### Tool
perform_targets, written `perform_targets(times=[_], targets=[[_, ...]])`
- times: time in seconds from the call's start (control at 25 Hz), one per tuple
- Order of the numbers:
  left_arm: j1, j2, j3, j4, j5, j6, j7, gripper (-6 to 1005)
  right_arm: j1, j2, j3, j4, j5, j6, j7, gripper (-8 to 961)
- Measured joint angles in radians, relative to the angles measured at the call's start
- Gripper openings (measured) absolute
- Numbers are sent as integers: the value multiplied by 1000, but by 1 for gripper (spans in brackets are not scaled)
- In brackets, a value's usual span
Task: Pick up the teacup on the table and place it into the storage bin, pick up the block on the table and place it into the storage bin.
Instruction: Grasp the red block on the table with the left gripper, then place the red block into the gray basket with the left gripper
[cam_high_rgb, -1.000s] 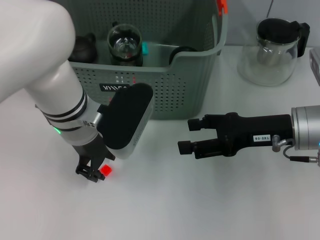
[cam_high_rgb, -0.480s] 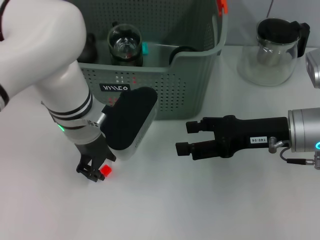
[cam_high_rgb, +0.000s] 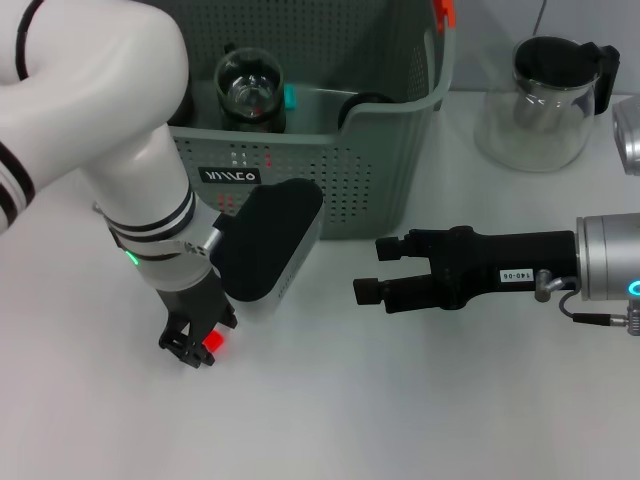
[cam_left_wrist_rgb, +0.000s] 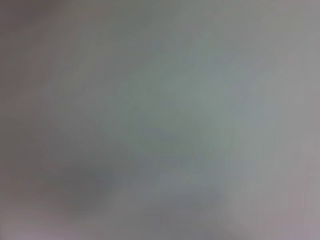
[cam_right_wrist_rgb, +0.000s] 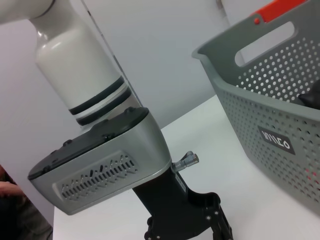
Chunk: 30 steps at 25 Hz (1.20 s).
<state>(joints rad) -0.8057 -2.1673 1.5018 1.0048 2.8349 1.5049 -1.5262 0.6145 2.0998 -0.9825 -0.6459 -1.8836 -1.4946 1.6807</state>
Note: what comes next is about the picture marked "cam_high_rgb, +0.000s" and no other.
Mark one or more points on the glass pitcher with black lid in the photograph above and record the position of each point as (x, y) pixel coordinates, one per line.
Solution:
(535, 135)

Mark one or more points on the glass teacup with black holder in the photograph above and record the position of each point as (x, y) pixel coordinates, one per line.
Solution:
(280, 121)
(360, 102)
(247, 75)

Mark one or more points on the grey-green perforated storage bin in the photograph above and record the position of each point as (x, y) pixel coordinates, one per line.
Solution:
(360, 190)

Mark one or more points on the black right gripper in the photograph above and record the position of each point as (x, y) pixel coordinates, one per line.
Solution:
(500, 260)

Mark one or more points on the teal square plate brick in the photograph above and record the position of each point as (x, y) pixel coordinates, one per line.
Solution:
(291, 97)

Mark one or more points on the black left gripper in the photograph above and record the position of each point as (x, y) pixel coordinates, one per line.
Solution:
(195, 305)

